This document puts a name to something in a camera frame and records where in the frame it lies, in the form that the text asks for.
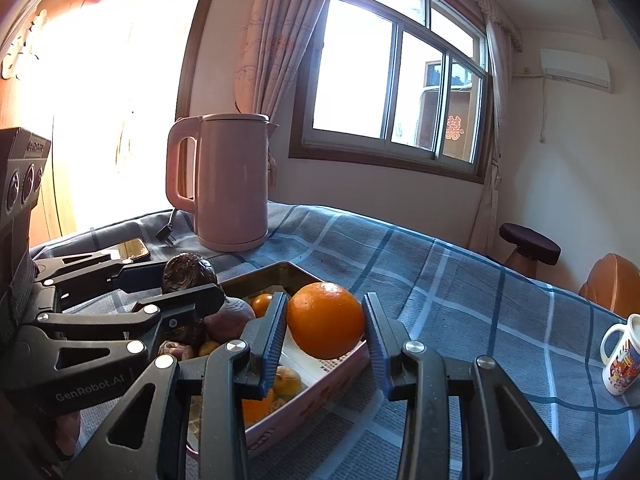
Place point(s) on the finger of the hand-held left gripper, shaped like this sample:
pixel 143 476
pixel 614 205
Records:
pixel 190 300
pixel 142 275

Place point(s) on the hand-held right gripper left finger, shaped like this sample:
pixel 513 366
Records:
pixel 272 340

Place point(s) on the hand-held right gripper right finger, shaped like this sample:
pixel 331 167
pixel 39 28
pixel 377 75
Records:
pixel 377 345

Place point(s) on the dark chocolate donut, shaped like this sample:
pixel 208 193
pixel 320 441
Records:
pixel 187 270

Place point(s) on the yellow longan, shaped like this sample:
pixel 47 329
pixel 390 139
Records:
pixel 287 380
pixel 207 347

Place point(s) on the pink metal tin box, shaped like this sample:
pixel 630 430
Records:
pixel 310 405

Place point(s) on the person's left hand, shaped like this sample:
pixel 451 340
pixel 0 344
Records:
pixel 67 432

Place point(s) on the smartphone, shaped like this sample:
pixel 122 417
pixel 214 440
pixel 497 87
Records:
pixel 131 249

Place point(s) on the black kettle power plug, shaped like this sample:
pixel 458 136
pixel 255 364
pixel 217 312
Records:
pixel 165 232

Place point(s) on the printed paper leaflet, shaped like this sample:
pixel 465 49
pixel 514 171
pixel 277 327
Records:
pixel 312 370

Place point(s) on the blue plaid tablecloth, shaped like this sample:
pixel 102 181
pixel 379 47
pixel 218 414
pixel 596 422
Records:
pixel 450 310

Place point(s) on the pink electric kettle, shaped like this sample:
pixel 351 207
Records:
pixel 230 185

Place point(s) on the white flower door decoration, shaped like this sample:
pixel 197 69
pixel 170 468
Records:
pixel 20 50

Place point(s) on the dark round stool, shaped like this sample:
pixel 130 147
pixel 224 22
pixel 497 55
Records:
pixel 530 242

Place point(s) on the wooden framed glass door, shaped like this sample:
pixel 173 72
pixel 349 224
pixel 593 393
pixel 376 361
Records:
pixel 195 60

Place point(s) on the red paper window decal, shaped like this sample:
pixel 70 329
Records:
pixel 454 128

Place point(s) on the orange chair back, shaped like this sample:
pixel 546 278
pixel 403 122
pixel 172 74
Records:
pixel 612 280

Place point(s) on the white printed mug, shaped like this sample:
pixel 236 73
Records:
pixel 622 365

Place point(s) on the beige curtain with valance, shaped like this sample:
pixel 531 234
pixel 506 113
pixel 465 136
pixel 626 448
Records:
pixel 495 110

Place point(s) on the pink curtain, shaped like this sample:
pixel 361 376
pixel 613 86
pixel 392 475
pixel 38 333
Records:
pixel 270 35

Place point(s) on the sliding glass window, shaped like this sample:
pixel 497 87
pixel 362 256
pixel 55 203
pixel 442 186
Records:
pixel 350 70

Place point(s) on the white air conditioner pipe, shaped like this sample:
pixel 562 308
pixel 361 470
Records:
pixel 544 110

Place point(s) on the white air conditioner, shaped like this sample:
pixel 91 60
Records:
pixel 575 67

